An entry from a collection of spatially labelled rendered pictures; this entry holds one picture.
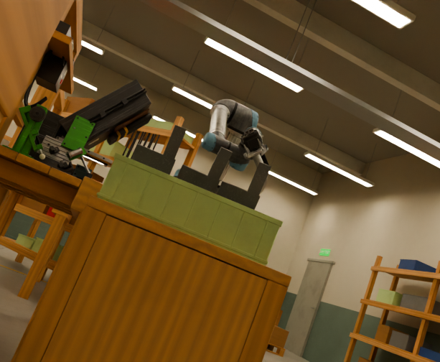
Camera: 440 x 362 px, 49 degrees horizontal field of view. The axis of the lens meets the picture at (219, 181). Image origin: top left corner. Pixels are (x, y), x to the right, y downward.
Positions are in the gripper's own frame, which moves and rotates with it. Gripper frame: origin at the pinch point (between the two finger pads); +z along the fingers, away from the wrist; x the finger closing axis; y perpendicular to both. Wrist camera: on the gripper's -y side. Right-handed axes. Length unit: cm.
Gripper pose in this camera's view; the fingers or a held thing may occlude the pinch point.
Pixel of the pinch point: (256, 156)
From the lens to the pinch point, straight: 176.4
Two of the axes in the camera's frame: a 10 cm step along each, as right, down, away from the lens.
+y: -4.1, -8.8, -2.3
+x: 9.1, -3.8, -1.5
